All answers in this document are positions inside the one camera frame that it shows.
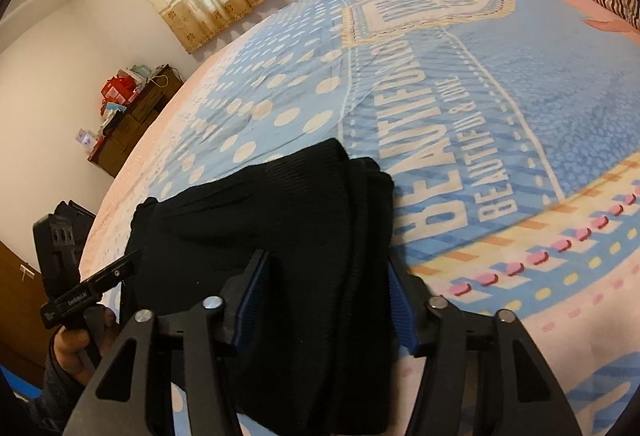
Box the black pants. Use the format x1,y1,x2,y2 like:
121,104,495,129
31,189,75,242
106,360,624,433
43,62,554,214
122,138,396,434

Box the brown wooden door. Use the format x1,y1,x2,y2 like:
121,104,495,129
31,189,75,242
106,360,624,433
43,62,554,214
0,241,52,382

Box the red gift box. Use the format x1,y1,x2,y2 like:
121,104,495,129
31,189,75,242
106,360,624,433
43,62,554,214
101,74,137,105

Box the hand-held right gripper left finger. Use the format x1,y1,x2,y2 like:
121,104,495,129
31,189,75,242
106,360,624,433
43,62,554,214
60,250,273,436

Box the person's left hand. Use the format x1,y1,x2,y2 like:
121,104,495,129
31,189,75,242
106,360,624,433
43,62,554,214
51,308,120,388

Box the brown wooden cabinet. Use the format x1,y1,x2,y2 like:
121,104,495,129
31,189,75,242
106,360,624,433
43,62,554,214
87,63,183,179

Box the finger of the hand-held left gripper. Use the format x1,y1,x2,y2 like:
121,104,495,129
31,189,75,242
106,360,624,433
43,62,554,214
82,250,142,295

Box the blue polka dot printed blanket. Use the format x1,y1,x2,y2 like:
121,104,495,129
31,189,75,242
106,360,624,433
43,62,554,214
80,0,640,436

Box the person's left forearm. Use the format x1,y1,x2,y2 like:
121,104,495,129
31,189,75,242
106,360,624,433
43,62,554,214
0,341,93,436

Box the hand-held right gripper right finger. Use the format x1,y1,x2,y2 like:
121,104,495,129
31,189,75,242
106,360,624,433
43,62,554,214
387,261,583,436

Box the blue cloth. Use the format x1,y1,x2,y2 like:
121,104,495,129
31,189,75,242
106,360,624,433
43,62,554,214
0,363,37,403

